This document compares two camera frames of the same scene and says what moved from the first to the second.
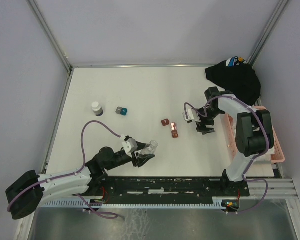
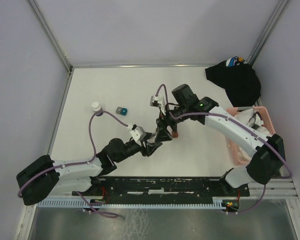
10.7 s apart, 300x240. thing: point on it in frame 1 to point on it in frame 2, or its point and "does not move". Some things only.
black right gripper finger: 208,130 to 162,136
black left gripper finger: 141,145 to 149,135
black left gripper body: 134,159 to 142,148
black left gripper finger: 142,159 to 152,147
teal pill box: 123,111 does not move
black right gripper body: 211,113 to 168,118
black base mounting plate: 167,187 does not move
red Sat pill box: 174,132 does not move
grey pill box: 118,110 does not move
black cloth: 241,80 does not move
